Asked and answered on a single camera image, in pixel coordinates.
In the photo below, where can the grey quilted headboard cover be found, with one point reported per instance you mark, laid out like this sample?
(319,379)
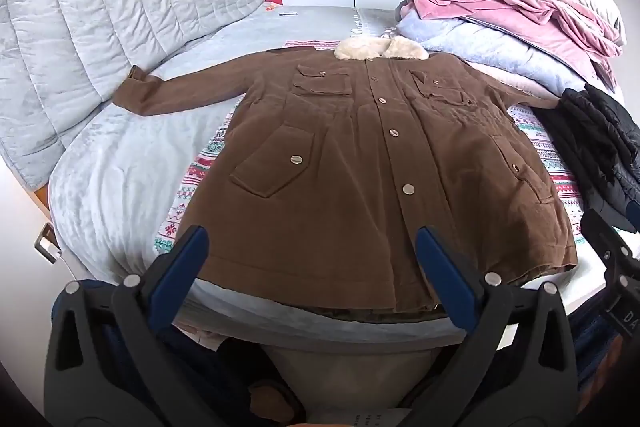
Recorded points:
(100,32)

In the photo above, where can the dark blue trousers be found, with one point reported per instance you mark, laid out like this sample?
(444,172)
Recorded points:
(225,367)

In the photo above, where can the brown slipper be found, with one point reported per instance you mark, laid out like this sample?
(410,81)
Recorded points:
(272,404)

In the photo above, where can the bed with grey sheet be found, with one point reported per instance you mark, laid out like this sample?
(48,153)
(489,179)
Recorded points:
(125,157)

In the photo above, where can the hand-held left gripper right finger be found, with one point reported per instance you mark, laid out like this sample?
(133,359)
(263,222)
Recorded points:
(441,267)

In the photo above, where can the red green patterned blanket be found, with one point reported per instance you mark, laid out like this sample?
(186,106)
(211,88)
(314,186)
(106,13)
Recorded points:
(192,187)

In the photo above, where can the brown coat with fur collar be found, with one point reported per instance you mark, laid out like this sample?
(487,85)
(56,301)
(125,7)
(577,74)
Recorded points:
(350,187)

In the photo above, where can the metal bed bracket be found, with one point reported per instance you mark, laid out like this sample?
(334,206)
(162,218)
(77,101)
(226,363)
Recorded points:
(46,244)

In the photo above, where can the black padded jacket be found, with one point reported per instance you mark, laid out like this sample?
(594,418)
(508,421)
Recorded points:
(595,142)

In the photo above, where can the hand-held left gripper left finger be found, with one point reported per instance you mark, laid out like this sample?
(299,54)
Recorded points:
(181,259)

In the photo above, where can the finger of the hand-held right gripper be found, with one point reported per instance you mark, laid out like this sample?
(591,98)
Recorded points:
(607,239)

